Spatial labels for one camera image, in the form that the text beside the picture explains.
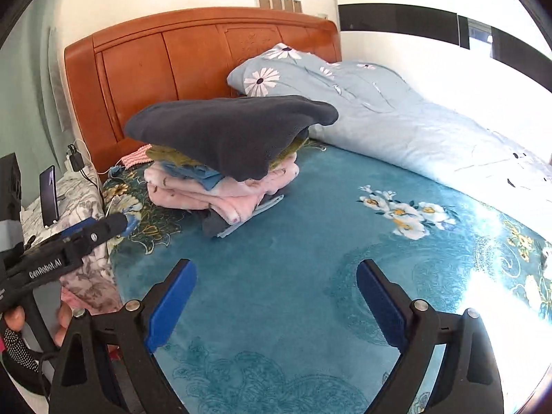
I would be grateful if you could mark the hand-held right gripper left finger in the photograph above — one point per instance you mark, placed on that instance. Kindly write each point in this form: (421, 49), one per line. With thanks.
(170, 306)

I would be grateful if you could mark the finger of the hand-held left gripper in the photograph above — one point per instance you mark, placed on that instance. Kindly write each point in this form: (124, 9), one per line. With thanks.
(80, 227)
(101, 233)

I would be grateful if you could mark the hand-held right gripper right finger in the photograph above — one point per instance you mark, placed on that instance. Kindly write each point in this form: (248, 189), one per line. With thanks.
(381, 306)

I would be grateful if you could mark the dark grey white fleece garment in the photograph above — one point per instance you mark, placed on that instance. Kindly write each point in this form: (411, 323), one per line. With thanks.
(224, 138)

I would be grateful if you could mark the person's left hand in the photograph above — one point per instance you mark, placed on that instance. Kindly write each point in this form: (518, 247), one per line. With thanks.
(15, 318)

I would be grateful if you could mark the black smartphone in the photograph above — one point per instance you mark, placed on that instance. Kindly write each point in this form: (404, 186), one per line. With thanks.
(48, 198)

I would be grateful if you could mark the grey floral cloth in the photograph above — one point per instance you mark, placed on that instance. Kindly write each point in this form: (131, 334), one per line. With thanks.
(86, 284)

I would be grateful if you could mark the black charger plug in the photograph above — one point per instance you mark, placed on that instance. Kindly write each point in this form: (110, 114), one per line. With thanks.
(77, 161)

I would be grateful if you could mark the pink striped cloth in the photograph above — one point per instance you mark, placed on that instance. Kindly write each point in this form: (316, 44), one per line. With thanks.
(136, 157)

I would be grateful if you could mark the dark grey folded garment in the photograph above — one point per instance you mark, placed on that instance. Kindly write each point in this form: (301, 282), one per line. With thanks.
(213, 224)

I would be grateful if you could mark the pink patterned folded garment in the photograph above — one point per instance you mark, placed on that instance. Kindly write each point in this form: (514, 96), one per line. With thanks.
(194, 200)

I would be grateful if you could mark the olive green folded garment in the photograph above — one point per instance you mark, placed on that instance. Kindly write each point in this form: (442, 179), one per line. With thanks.
(168, 155)

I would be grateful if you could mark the teal floral plush blanket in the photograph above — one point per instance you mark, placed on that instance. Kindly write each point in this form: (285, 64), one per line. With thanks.
(280, 276)

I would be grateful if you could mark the light blue folded garment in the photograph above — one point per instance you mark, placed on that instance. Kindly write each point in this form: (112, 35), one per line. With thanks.
(258, 213)

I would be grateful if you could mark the light blue daisy quilt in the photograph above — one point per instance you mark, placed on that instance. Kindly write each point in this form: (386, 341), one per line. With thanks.
(388, 116)

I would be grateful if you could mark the white wardrobe with black stripe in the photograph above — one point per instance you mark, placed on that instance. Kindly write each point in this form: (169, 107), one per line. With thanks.
(388, 17)

